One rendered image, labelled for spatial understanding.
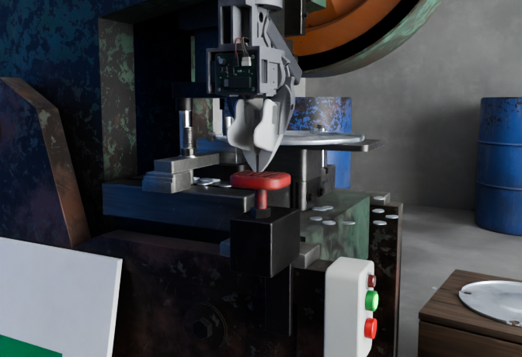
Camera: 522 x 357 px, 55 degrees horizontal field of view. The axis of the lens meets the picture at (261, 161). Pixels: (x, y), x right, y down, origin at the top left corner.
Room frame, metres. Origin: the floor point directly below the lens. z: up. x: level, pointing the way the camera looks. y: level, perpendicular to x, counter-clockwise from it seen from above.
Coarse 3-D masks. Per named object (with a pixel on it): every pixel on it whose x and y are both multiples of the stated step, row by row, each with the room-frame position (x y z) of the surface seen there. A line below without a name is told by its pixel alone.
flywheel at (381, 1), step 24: (336, 0) 1.32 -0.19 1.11; (360, 0) 1.29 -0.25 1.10; (384, 0) 1.23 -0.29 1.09; (408, 0) 1.25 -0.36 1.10; (312, 24) 1.35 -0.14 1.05; (336, 24) 1.28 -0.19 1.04; (360, 24) 1.26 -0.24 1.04; (384, 24) 1.28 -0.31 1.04; (312, 48) 1.31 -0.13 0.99; (336, 48) 1.30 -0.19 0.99
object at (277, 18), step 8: (272, 16) 1.01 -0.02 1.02; (280, 16) 1.04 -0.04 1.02; (280, 24) 1.04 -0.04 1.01; (200, 32) 0.98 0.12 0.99; (208, 32) 0.98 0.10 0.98; (216, 32) 0.97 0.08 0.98; (280, 32) 1.05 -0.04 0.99; (200, 40) 0.98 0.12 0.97; (208, 40) 0.98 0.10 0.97; (216, 40) 0.97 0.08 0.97; (288, 40) 1.01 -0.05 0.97; (200, 48) 0.98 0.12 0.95; (200, 56) 0.98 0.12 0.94; (296, 56) 1.01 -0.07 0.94; (200, 64) 0.98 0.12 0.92; (200, 72) 0.98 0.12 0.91; (200, 80) 0.98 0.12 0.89
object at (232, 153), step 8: (200, 144) 0.98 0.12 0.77; (208, 144) 0.98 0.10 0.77; (216, 144) 0.97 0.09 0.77; (224, 144) 0.96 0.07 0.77; (200, 152) 0.98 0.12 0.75; (208, 152) 0.98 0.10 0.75; (216, 152) 0.97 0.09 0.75; (224, 152) 0.96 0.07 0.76; (232, 152) 0.95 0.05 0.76; (240, 152) 0.96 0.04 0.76; (224, 160) 0.96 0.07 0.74; (232, 160) 0.95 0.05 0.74; (240, 160) 0.96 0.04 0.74
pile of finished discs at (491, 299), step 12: (468, 288) 1.30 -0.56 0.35; (480, 288) 1.30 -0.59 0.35; (492, 288) 1.30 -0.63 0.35; (504, 288) 1.30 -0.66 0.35; (516, 288) 1.30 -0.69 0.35; (468, 300) 1.22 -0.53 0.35; (480, 300) 1.22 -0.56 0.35; (492, 300) 1.22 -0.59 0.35; (504, 300) 1.20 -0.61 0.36; (516, 300) 1.20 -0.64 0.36; (480, 312) 1.14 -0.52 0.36; (492, 312) 1.15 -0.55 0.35; (504, 312) 1.15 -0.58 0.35; (516, 312) 1.15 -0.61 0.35; (516, 324) 1.08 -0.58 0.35
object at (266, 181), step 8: (232, 176) 0.63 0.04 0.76; (240, 176) 0.62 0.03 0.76; (248, 176) 0.62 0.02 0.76; (256, 176) 0.62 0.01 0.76; (264, 176) 0.61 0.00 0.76; (272, 176) 0.61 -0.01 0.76; (280, 176) 0.62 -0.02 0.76; (288, 176) 0.63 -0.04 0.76; (232, 184) 0.63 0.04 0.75; (240, 184) 0.62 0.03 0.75; (248, 184) 0.61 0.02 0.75; (256, 184) 0.61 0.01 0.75; (264, 184) 0.60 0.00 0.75; (272, 184) 0.60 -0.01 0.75; (280, 184) 0.61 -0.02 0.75; (288, 184) 0.63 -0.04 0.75; (256, 192) 0.63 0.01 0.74; (264, 192) 0.63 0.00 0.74; (256, 200) 0.63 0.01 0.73; (264, 200) 0.63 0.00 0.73; (256, 208) 0.63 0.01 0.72; (264, 208) 0.63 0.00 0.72
